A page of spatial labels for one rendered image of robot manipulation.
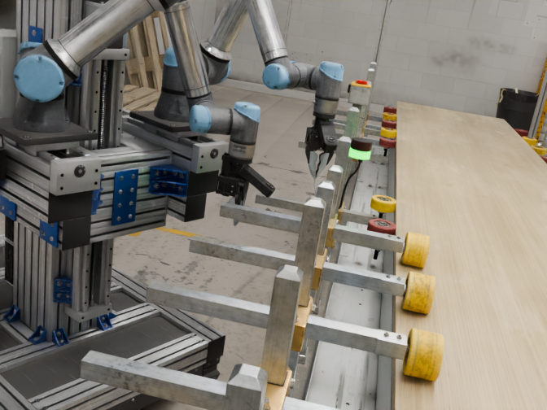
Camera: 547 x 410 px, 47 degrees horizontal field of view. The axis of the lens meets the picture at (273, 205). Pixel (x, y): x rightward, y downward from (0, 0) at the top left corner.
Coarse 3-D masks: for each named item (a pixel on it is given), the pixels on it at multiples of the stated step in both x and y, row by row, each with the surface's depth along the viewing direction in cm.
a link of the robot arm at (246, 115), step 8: (240, 104) 175; (248, 104) 177; (240, 112) 175; (248, 112) 175; (256, 112) 176; (240, 120) 175; (248, 120) 176; (256, 120) 177; (232, 128) 175; (240, 128) 176; (248, 128) 176; (256, 128) 178; (232, 136) 178; (240, 136) 177; (248, 136) 177; (256, 136) 180; (248, 144) 178
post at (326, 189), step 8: (320, 184) 132; (328, 184) 131; (320, 192) 132; (328, 192) 131; (328, 200) 132; (328, 208) 132; (328, 216) 133; (328, 224) 135; (320, 240) 135; (320, 248) 135; (312, 296) 139; (312, 312) 142; (304, 344) 143; (304, 352) 145
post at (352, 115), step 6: (354, 108) 200; (348, 114) 201; (354, 114) 200; (348, 120) 201; (354, 120) 201; (348, 126) 202; (354, 126) 201; (348, 132) 202; (354, 132) 202; (342, 192) 208
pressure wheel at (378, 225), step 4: (372, 220) 182; (376, 220) 182; (380, 220) 183; (384, 220) 183; (368, 224) 181; (372, 224) 179; (376, 224) 180; (380, 224) 180; (384, 224) 180; (388, 224) 182; (392, 224) 181; (368, 228) 180; (372, 228) 178; (376, 228) 178; (380, 228) 177; (384, 228) 177; (388, 228) 178; (392, 228) 178; (376, 232) 178; (380, 232) 177; (384, 232) 177; (388, 232) 177; (392, 232) 178; (376, 252) 183; (376, 256) 183
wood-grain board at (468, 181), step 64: (448, 128) 355; (512, 128) 388; (448, 192) 225; (512, 192) 238; (448, 256) 165; (512, 256) 172; (448, 320) 131; (512, 320) 135; (448, 384) 108; (512, 384) 111
